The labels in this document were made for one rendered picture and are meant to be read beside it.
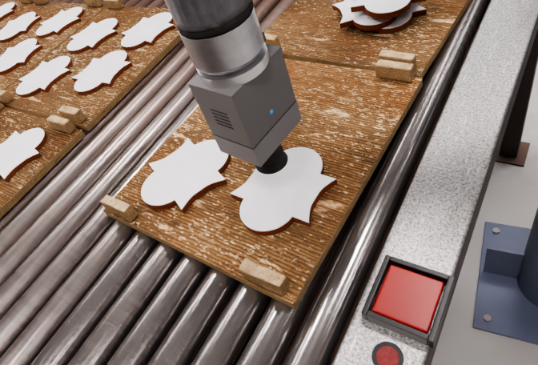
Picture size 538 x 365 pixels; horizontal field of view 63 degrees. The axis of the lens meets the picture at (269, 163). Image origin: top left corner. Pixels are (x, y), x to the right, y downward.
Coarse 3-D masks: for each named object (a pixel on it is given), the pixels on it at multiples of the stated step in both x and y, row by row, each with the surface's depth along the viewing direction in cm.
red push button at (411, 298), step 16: (400, 272) 49; (384, 288) 48; (400, 288) 48; (416, 288) 47; (432, 288) 47; (384, 304) 47; (400, 304) 46; (416, 304) 46; (432, 304) 46; (400, 320) 45; (416, 320) 45
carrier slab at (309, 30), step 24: (312, 0) 94; (336, 0) 91; (432, 0) 82; (456, 0) 80; (288, 24) 90; (312, 24) 87; (336, 24) 85; (432, 24) 77; (288, 48) 84; (312, 48) 82; (336, 48) 80; (360, 48) 78; (384, 48) 76; (408, 48) 74; (432, 48) 72
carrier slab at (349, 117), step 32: (288, 64) 80; (320, 64) 78; (320, 96) 72; (352, 96) 70; (384, 96) 68; (192, 128) 75; (320, 128) 67; (352, 128) 65; (384, 128) 63; (352, 160) 61; (128, 192) 68; (224, 192) 63; (352, 192) 57; (128, 224) 65; (160, 224) 62; (192, 224) 61; (224, 224) 59; (320, 224) 55; (192, 256) 58; (224, 256) 56; (256, 256) 54; (288, 256) 53; (320, 256) 52; (256, 288) 52
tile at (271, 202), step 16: (288, 160) 62; (304, 160) 62; (320, 160) 61; (256, 176) 62; (272, 176) 61; (288, 176) 60; (304, 176) 60; (320, 176) 59; (240, 192) 61; (256, 192) 60; (272, 192) 59; (288, 192) 58; (304, 192) 58; (320, 192) 57; (240, 208) 59; (256, 208) 58; (272, 208) 57; (288, 208) 57; (304, 208) 56; (256, 224) 56; (272, 224) 56; (288, 224) 56; (304, 224) 55
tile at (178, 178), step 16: (192, 144) 70; (208, 144) 69; (160, 160) 70; (176, 160) 69; (192, 160) 68; (208, 160) 67; (224, 160) 66; (160, 176) 67; (176, 176) 66; (192, 176) 65; (208, 176) 64; (144, 192) 66; (160, 192) 65; (176, 192) 64; (192, 192) 63; (160, 208) 64
